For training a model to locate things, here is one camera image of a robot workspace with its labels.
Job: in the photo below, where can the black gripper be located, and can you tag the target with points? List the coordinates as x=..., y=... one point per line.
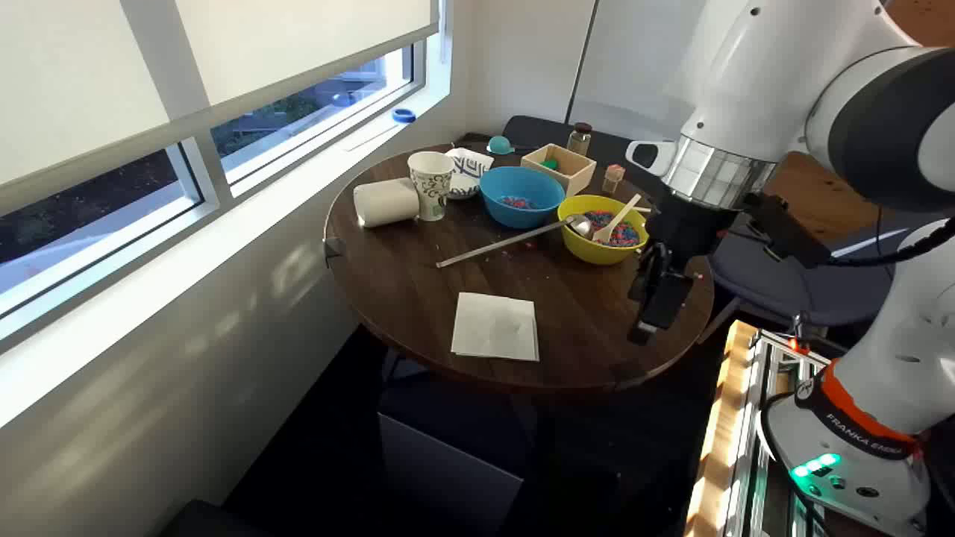
x=707, y=236

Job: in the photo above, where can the green block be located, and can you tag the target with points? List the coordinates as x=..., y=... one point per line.
x=550, y=163

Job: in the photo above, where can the yellow bowl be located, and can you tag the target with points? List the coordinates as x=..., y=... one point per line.
x=598, y=253

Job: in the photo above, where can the blue bowl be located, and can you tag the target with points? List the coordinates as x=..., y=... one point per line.
x=519, y=199

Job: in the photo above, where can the colourful beads pile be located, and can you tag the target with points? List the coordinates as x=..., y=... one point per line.
x=620, y=236

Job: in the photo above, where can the round dark wooden table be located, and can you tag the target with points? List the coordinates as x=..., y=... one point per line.
x=586, y=318

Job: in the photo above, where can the small light spoon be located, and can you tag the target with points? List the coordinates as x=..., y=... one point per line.
x=614, y=217

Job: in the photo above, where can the dark grey fabric sofa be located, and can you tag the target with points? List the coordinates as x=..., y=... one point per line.
x=795, y=287

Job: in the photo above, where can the wood edged robot stand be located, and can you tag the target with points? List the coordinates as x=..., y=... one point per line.
x=720, y=438

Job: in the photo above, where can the metal ladle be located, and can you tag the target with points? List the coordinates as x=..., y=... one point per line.
x=496, y=245

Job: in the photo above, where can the glass spice jar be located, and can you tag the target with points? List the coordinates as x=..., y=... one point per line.
x=580, y=138

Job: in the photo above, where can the flat white napkin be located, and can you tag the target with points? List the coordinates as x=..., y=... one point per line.
x=493, y=327

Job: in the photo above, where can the teal ball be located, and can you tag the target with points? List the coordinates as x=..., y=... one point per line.
x=499, y=145

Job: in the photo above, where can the grey cabinet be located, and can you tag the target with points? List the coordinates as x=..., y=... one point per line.
x=449, y=467

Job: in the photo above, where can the white folded towel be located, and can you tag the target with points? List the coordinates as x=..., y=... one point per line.
x=382, y=205

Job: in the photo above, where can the blue lid on sill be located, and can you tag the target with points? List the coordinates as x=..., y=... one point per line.
x=404, y=114

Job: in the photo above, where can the white roller blind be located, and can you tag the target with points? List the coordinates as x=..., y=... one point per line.
x=61, y=78

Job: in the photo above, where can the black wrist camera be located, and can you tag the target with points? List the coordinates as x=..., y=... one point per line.
x=784, y=229

